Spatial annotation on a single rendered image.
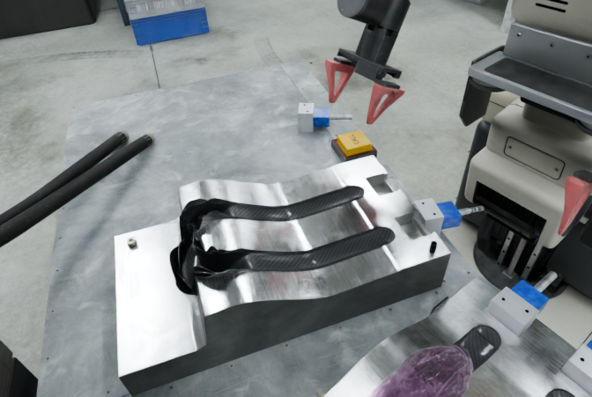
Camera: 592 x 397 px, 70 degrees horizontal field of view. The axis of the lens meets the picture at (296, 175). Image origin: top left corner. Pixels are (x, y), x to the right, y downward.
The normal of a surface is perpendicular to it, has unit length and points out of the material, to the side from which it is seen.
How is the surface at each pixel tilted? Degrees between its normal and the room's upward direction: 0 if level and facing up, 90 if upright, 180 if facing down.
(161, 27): 91
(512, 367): 0
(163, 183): 0
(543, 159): 98
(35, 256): 1
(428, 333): 27
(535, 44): 90
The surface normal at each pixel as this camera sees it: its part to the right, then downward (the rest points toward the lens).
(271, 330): 0.33, 0.61
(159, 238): -0.05, -0.76
